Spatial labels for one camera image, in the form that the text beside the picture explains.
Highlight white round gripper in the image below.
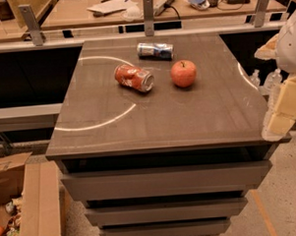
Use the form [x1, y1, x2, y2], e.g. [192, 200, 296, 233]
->
[255, 10, 296, 142]

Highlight red apple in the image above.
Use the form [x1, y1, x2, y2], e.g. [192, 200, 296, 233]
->
[170, 60, 197, 88]

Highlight clear plastic bottle right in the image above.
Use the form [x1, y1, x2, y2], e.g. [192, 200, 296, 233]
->
[264, 68, 282, 91]

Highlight clear plastic bottle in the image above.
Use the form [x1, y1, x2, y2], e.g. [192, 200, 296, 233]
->
[250, 69, 261, 88]
[264, 68, 282, 91]

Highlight clear plastic bottle left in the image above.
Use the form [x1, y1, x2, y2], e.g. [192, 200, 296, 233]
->
[250, 69, 261, 88]

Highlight blue silver energy drink can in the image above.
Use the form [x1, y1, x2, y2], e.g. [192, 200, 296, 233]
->
[137, 42, 174, 60]

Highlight grey drawer cabinet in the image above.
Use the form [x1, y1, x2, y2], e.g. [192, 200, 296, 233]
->
[40, 29, 296, 236]

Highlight grey power strip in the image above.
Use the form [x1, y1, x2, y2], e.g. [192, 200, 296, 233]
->
[153, 0, 175, 17]

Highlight crushed orange soda can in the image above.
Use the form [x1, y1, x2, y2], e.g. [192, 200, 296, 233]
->
[114, 64, 154, 92]

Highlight white paper sheets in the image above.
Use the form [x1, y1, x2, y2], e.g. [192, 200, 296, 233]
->
[89, 0, 136, 16]

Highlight open cardboard box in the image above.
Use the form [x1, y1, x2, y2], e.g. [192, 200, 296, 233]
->
[0, 152, 62, 236]

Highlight metal bracket right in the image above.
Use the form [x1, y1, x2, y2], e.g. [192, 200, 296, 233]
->
[252, 0, 269, 28]

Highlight metal bracket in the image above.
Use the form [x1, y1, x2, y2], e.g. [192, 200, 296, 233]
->
[143, 0, 154, 36]
[252, 0, 269, 28]
[18, 4, 44, 46]

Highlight metal bracket middle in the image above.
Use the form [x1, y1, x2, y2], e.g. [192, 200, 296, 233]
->
[143, 0, 154, 36]

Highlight metal bracket left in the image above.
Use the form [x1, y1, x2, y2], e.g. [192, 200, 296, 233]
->
[18, 4, 44, 46]

